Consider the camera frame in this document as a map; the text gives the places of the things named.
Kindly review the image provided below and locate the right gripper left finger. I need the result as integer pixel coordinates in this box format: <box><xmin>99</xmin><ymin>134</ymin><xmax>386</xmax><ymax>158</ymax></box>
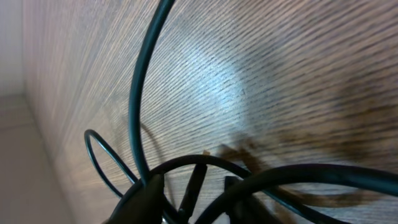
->
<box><xmin>105</xmin><ymin>174</ymin><xmax>165</xmax><ymax>224</ymax></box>

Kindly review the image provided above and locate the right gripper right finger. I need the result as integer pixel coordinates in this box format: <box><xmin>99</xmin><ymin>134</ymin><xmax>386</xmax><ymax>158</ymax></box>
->
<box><xmin>223</xmin><ymin>175</ymin><xmax>293</xmax><ymax>224</ymax></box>

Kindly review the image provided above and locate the thick black cable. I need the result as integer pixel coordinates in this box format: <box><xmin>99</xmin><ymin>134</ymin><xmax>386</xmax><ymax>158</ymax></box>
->
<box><xmin>111</xmin><ymin>154</ymin><xmax>398</xmax><ymax>224</ymax></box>

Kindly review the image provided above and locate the short black USB cable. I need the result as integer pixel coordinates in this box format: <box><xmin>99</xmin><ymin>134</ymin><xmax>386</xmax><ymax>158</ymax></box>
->
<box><xmin>177</xmin><ymin>151</ymin><xmax>211</xmax><ymax>224</ymax></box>

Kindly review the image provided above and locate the thin black USB cable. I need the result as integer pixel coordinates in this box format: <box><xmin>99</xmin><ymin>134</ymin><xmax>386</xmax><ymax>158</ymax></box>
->
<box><xmin>83</xmin><ymin>0</ymin><xmax>177</xmax><ymax>200</ymax></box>

